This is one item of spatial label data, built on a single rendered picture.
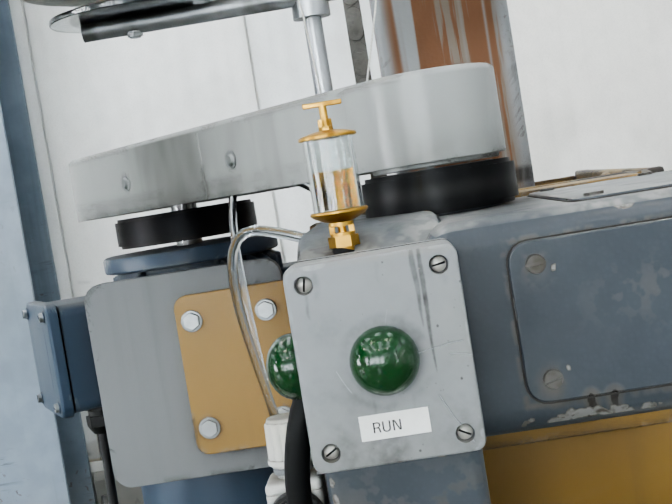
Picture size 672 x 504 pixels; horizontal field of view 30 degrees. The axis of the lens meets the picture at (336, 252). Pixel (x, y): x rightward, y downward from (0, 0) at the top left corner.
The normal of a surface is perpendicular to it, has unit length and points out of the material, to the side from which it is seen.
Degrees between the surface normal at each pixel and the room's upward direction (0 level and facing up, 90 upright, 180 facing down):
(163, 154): 90
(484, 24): 90
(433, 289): 90
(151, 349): 90
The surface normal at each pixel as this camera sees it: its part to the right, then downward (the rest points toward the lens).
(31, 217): -0.04, 0.06
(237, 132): -0.80, 0.16
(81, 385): 0.39, -0.01
